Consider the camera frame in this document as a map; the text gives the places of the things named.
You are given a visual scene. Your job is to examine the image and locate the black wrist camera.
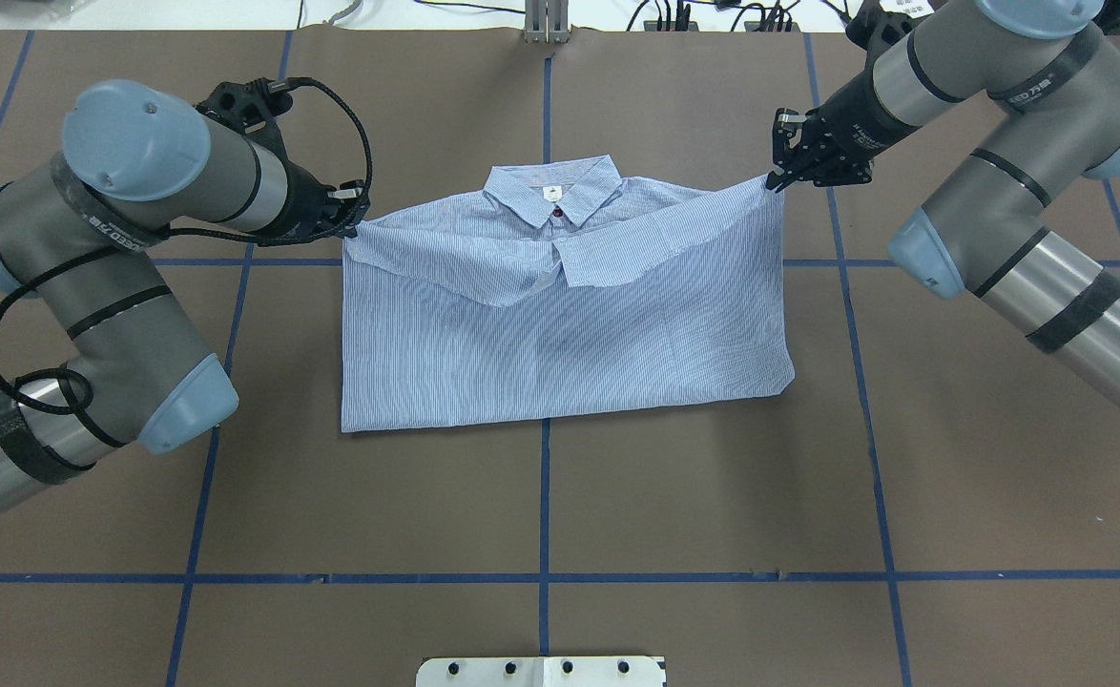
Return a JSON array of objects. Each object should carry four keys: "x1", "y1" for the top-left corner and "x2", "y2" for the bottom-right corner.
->
[
  {"x1": 846, "y1": 1, "x2": 923, "y2": 58},
  {"x1": 195, "y1": 78, "x2": 293, "y2": 149}
]

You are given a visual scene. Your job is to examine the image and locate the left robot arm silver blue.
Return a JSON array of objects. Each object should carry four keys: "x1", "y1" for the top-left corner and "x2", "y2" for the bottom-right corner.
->
[{"x1": 0, "y1": 75, "x2": 373, "y2": 513}]

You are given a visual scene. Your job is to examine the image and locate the aluminium frame post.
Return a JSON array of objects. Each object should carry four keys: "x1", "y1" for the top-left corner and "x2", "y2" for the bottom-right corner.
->
[{"x1": 524, "y1": 0, "x2": 571, "y2": 45}]

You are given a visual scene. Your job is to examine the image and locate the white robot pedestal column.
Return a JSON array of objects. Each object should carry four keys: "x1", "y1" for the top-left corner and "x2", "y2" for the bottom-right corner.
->
[{"x1": 416, "y1": 654, "x2": 668, "y2": 686}]

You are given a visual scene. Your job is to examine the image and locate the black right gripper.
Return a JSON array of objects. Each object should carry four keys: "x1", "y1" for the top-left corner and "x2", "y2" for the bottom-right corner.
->
[{"x1": 765, "y1": 75, "x2": 895, "y2": 193}]

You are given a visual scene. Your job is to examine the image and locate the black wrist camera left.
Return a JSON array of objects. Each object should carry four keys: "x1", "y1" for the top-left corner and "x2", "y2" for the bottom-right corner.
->
[{"x1": 195, "y1": 78, "x2": 293, "y2": 149}]

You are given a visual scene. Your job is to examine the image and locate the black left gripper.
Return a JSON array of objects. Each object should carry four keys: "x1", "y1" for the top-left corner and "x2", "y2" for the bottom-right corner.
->
[{"x1": 280, "y1": 163, "x2": 368, "y2": 243}]

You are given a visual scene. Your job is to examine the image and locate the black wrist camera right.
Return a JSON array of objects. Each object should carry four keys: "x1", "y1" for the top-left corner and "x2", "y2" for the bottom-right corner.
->
[{"x1": 846, "y1": 1, "x2": 923, "y2": 58}]

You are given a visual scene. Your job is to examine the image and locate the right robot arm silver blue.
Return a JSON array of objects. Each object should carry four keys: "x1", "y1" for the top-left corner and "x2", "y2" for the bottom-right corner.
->
[{"x1": 766, "y1": 1, "x2": 1120, "y2": 407}]

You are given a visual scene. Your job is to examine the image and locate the light blue striped shirt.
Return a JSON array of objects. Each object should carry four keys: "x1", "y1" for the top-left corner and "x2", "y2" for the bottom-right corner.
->
[{"x1": 340, "y1": 156, "x2": 795, "y2": 433}]

